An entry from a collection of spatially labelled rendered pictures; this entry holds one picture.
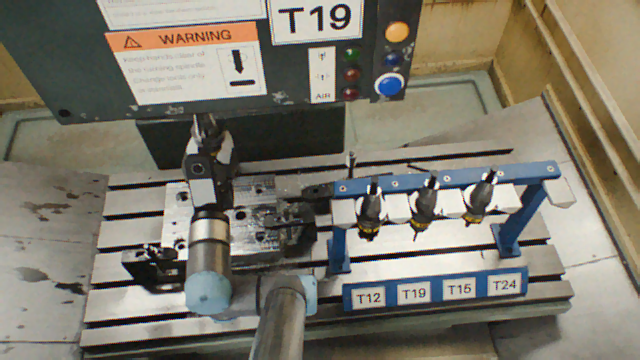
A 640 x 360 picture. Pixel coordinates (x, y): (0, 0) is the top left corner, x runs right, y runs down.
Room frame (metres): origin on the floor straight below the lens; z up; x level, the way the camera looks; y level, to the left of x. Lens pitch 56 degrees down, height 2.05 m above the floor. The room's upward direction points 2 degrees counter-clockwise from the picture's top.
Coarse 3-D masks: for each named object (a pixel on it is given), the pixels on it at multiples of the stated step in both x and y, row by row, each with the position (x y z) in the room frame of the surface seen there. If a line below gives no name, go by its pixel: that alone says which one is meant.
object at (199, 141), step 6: (216, 120) 0.64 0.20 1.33; (192, 126) 0.63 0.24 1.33; (222, 126) 0.63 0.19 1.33; (192, 132) 0.61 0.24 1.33; (222, 132) 0.61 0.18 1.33; (198, 138) 0.60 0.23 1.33; (204, 138) 0.60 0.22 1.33; (210, 138) 0.60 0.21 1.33; (216, 138) 0.60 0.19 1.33; (222, 138) 0.61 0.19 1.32; (198, 144) 0.60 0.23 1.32; (204, 144) 0.60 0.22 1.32; (210, 144) 0.59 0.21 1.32; (216, 144) 0.60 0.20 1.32
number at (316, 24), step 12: (324, 0) 0.43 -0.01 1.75; (336, 0) 0.43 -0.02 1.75; (348, 0) 0.43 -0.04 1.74; (312, 12) 0.43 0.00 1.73; (324, 12) 0.43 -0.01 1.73; (336, 12) 0.43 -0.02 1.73; (348, 12) 0.43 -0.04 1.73; (312, 24) 0.43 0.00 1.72; (324, 24) 0.43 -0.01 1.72; (336, 24) 0.43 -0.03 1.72; (348, 24) 0.43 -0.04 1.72; (312, 36) 0.43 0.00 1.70
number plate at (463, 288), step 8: (448, 280) 0.44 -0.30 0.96; (456, 280) 0.44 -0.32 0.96; (464, 280) 0.44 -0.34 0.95; (472, 280) 0.44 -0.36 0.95; (448, 288) 0.43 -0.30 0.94; (456, 288) 0.43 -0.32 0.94; (464, 288) 0.43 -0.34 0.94; (472, 288) 0.43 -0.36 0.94; (448, 296) 0.42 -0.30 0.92; (456, 296) 0.42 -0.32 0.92; (464, 296) 0.42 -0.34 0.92; (472, 296) 0.42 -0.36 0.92
